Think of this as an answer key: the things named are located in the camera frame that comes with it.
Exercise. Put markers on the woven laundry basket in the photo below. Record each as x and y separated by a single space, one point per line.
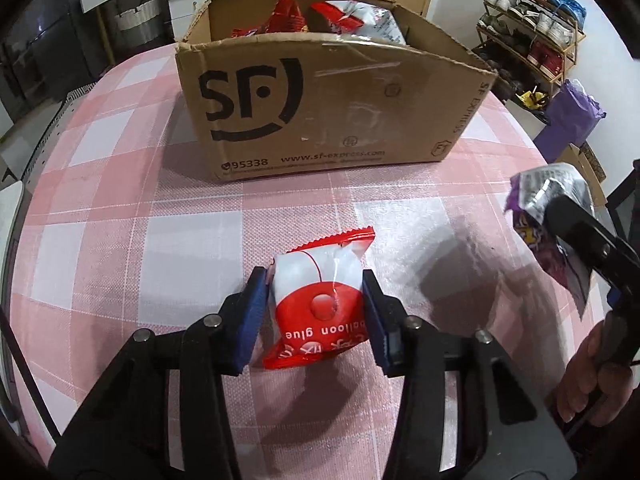
135 22

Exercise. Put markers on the printed cardboard box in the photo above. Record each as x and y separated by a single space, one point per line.
592 162

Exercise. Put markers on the red packet colourful print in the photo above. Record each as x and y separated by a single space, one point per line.
247 32

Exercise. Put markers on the white rug striped border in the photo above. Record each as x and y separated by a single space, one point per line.
55 120

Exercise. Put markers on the purple silver snack packet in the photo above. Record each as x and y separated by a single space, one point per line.
535 195

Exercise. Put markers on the person's right hand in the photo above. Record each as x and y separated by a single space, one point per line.
580 385

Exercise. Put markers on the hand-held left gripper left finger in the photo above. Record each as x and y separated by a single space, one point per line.
250 320

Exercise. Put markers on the dark brown snack packet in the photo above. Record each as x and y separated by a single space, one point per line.
320 22

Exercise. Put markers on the wooden shoe rack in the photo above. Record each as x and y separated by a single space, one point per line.
575 50

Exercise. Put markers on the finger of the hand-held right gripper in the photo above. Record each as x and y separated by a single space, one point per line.
585 235

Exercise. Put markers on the pink plaid tablecloth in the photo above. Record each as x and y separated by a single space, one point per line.
125 210

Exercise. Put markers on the small red white packet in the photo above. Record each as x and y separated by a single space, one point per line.
315 280

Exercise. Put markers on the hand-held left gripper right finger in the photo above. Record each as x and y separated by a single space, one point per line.
377 325

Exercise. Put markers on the brown cardboard box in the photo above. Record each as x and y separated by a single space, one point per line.
325 110

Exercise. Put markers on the rows of shoes on rack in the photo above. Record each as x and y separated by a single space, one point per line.
545 22

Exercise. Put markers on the white red chips packet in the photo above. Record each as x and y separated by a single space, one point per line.
365 20

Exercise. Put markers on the red packet black barcode panel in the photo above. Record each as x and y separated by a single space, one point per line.
285 15

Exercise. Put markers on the purple bag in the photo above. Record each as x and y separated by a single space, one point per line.
570 115

